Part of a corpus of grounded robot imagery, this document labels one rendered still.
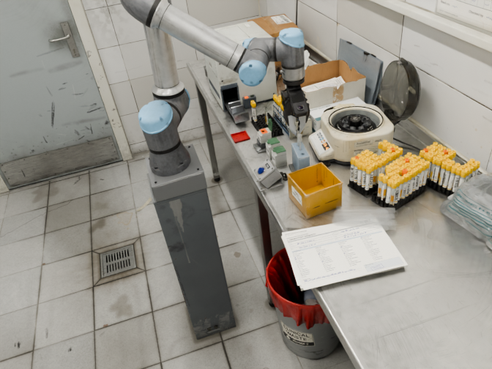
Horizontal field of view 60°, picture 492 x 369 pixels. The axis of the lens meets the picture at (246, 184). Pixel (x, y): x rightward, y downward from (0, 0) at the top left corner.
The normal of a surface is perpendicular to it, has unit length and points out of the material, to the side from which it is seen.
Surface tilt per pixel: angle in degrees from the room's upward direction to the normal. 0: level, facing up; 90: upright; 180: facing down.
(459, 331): 0
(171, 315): 0
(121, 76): 90
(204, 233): 90
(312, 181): 90
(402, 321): 0
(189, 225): 90
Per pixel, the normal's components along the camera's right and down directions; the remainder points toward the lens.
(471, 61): -0.95, 0.27
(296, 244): -0.11, -0.79
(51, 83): 0.30, 0.55
